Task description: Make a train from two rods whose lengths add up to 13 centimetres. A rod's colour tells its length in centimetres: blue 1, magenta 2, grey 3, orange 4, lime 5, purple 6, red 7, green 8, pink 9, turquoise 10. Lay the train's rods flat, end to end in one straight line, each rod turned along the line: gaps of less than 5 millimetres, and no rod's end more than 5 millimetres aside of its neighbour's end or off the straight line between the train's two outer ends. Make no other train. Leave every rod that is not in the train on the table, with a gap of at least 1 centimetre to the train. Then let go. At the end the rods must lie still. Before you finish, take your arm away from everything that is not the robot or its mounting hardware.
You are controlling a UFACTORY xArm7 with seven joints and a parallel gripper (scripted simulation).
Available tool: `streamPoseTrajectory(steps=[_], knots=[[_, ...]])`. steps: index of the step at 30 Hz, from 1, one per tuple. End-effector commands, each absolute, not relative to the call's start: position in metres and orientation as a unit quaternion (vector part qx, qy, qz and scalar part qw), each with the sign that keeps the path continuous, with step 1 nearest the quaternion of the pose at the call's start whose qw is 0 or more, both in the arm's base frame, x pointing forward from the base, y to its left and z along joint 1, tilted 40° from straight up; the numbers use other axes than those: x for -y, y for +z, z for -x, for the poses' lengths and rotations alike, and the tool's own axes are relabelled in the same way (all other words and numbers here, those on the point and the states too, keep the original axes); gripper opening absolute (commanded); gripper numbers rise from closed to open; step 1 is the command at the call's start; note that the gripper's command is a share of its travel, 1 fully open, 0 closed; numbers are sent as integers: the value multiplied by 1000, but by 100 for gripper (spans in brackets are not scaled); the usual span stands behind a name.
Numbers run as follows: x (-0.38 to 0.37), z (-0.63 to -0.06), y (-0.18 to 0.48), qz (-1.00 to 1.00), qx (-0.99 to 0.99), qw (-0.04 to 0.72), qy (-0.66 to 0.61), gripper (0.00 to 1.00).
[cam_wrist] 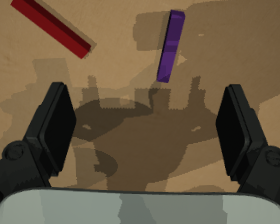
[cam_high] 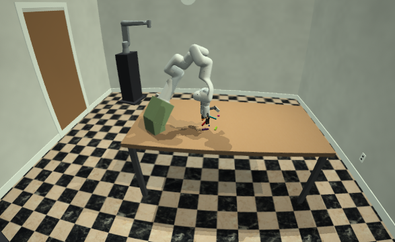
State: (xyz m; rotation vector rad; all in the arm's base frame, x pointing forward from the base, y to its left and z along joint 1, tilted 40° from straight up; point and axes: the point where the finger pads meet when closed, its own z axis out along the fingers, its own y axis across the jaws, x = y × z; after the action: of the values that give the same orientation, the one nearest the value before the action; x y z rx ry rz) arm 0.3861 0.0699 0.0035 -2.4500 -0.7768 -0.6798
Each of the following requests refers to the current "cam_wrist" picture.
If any dark red rod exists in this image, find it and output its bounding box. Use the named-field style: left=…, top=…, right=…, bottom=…
left=10, top=0, right=91, bottom=59

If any purple rod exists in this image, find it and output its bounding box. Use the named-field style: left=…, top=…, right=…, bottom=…
left=157, top=10, right=185, bottom=83

